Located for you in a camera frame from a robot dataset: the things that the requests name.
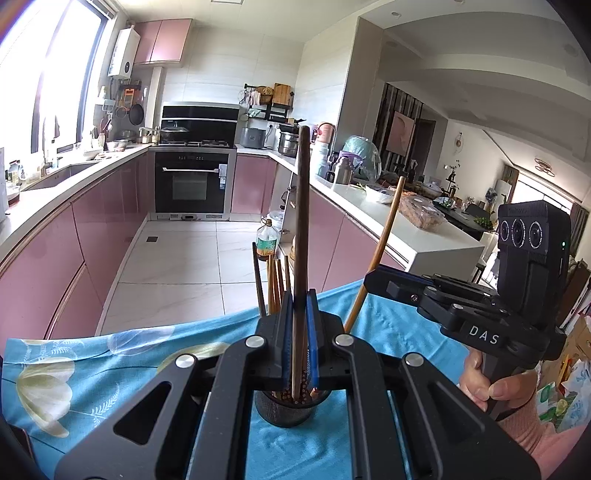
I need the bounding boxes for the green plastic bag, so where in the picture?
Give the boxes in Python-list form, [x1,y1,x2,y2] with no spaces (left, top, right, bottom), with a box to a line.
[342,135,382,182]

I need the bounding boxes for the black range hood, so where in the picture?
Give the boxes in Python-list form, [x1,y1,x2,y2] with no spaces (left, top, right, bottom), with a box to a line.
[161,105,241,142]

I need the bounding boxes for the black mesh utensil holder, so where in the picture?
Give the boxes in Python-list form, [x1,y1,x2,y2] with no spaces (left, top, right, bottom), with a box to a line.
[254,369,331,428]

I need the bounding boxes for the black dining table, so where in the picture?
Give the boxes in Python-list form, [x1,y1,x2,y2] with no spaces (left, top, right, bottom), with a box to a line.
[436,203,498,241]

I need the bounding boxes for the black built-in oven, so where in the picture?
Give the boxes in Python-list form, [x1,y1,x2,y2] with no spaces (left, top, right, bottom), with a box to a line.
[154,151,230,216]

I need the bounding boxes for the stainless steel stock pot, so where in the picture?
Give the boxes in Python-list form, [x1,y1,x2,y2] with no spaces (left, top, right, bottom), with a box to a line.
[278,131,301,157]

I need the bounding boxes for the blue floral tablecloth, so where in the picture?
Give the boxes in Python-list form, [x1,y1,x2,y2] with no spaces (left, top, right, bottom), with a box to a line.
[0,279,472,480]

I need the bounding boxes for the framed wall painting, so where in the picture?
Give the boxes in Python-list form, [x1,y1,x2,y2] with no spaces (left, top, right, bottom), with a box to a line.
[387,111,416,158]

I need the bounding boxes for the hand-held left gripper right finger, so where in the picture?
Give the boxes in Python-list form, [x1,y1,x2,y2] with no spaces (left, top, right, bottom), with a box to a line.
[305,288,541,480]

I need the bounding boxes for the person's right forearm pink sleeve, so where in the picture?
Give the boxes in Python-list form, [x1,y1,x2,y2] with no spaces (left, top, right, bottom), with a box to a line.
[498,369,591,480]

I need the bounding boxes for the kitchen sink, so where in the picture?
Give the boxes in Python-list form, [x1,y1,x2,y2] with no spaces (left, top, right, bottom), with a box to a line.
[23,164,98,193]

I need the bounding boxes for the kitchen window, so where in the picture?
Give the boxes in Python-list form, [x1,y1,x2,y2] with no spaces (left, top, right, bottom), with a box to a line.
[0,0,112,182]

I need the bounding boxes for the pink base cabinets long run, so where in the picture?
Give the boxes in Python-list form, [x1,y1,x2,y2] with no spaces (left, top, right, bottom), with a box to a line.
[0,152,155,356]

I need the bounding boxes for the cooking pot with glass lid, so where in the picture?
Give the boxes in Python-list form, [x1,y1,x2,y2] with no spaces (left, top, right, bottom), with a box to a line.
[159,122,190,143]

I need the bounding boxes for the white water heater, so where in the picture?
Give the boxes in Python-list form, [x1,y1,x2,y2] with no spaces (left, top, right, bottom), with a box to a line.
[108,28,141,78]

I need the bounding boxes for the clear box of snacks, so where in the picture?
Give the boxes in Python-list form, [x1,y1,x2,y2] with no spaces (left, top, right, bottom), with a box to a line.
[399,194,447,230]

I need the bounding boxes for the steel thermos flask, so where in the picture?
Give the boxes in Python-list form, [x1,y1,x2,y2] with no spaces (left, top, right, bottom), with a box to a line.
[333,154,354,185]

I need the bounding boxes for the person's right hand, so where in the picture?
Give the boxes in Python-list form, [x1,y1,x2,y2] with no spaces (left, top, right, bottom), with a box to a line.
[459,353,539,415]

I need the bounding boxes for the black wall rack with boards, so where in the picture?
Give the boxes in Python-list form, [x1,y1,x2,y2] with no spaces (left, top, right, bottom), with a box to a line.
[244,83,296,123]

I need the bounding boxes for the pink base cabinets under counter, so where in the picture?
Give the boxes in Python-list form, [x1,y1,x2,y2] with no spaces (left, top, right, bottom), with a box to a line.
[231,154,408,296]

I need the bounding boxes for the pink wall cabinets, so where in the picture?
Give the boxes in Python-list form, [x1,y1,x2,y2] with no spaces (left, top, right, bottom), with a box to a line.
[134,18,193,66]

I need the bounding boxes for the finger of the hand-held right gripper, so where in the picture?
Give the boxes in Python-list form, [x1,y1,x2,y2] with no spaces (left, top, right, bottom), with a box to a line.
[369,267,497,292]
[364,272,513,326]

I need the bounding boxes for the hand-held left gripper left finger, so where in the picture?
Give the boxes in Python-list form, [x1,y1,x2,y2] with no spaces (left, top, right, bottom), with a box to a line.
[55,290,296,480]

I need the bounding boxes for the cooking oil bottle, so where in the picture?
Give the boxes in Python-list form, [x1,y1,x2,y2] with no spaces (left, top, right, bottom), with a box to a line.
[256,218,278,260]

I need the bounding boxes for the white plastic bag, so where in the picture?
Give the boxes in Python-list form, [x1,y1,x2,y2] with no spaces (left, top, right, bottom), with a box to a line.
[538,355,591,433]

